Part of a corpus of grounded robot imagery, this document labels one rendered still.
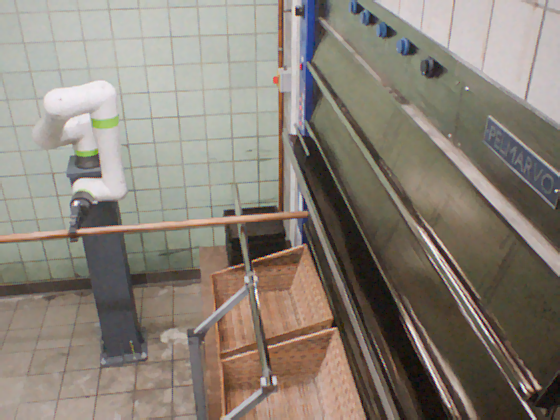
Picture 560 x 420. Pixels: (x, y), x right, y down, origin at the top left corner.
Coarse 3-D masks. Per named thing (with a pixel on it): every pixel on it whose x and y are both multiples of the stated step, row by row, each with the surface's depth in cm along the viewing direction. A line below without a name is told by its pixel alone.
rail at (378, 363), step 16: (288, 144) 240; (304, 176) 214; (320, 224) 186; (336, 256) 170; (352, 288) 157; (352, 304) 152; (368, 336) 141; (384, 368) 132; (384, 384) 128; (400, 416) 120
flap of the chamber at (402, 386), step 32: (320, 160) 235; (320, 192) 210; (352, 224) 193; (352, 256) 176; (384, 288) 164; (352, 320) 151; (384, 320) 151; (384, 352) 140; (416, 352) 142; (416, 384) 132; (416, 416) 124
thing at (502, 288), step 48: (336, 48) 214; (336, 96) 202; (384, 96) 165; (384, 144) 158; (432, 192) 130; (432, 240) 125; (480, 240) 110; (480, 288) 107; (528, 288) 95; (528, 336) 93; (528, 384) 89
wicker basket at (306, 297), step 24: (240, 264) 281; (264, 264) 283; (288, 264) 285; (312, 264) 267; (216, 288) 285; (240, 288) 287; (264, 288) 290; (288, 288) 292; (312, 288) 263; (240, 312) 278; (264, 312) 278; (288, 312) 278; (312, 312) 258; (216, 336) 251; (240, 336) 264; (288, 336) 264
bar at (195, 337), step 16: (240, 208) 247; (240, 224) 236; (240, 240) 227; (256, 288) 201; (224, 304) 210; (256, 304) 192; (208, 320) 211; (256, 320) 186; (192, 336) 212; (256, 336) 181; (192, 352) 216; (192, 368) 220; (272, 384) 163; (256, 400) 166; (240, 416) 168
